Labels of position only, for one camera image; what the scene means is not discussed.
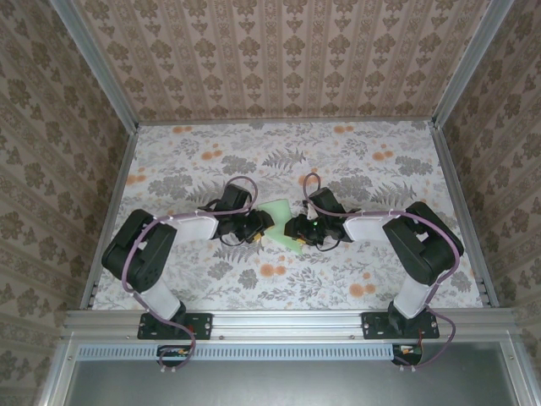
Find light green cloth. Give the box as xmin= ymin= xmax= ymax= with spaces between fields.
xmin=257 ymin=197 xmax=306 ymax=257

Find floral table cover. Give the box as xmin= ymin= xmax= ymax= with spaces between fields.
xmin=90 ymin=120 xmax=486 ymax=312

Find grey metal panel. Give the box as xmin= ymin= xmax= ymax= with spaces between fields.
xmin=63 ymin=359 xmax=523 ymax=406

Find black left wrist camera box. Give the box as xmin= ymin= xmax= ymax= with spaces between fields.
xmin=220 ymin=184 xmax=251 ymax=212

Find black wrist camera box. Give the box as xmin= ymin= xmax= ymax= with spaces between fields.
xmin=307 ymin=189 xmax=344 ymax=217
xmin=220 ymin=184 xmax=251 ymax=212

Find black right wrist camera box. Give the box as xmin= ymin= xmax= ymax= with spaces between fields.
xmin=307 ymin=189 xmax=344 ymax=217

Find aluminium mounting rail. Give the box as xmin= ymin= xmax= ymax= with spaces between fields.
xmin=62 ymin=307 xmax=520 ymax=340

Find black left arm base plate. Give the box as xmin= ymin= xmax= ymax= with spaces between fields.
xmin=137 ymin=311 xmax=214 ymax=341

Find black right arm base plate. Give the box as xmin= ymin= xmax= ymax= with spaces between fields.
xmin=362 ymin=311 xmax=440 ymax=341

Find slotted grey cable duct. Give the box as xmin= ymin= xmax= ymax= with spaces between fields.
xmin=78 ymin=343 xmax=424 ymax=361

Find aluminium side rail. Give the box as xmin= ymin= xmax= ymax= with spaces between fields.
xmin=79 ymin=124 xmax=141 ymax=313
xmin=430 ymin=120 xmax=500 ymax=312

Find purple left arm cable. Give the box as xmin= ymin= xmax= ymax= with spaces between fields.
xmin=121 ymin=175 xmax=260 ymax=376

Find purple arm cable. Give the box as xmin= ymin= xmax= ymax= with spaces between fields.
xmin=121 ymin=175 xmax=260 ymax=376
xmin=303 ymin=171 xmax=464 ymax=374

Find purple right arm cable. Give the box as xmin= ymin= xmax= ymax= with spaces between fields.
xmin=303 ymin=171 xmax=464 ymax=374

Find aluminium corner post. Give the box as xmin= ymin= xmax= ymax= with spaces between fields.
xmin=53 ymin=0 xmax=141 ymax=131
xmin=431 ymin=0 xmax=516 ymax=128

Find aluminium lower frame bar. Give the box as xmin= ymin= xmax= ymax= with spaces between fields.
xmin=40 ymin=332 xmax=81 ymax=406
xmin=500 ymin=333 xmax=541 ymax=406

